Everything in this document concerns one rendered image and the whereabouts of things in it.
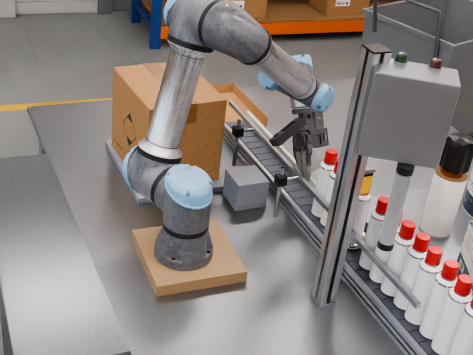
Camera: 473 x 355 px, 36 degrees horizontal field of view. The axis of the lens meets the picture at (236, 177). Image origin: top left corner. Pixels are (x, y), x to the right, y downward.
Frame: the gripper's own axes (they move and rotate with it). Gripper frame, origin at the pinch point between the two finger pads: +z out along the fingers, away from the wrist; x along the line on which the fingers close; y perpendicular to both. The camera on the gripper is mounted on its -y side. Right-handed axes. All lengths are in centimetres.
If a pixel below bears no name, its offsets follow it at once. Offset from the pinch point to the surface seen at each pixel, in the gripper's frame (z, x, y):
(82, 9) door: -125, 398, 33
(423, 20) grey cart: -70, 177, 191
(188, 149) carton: -11.8, 12.6, -30.1
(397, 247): 15.5, -45.5, -2.3
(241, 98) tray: -28, 66, 13
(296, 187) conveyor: 3.1, 5.4, -0.1
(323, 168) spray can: -3.0, -15.7, -2.6
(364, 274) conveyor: 23.9, -30.7, -2.6
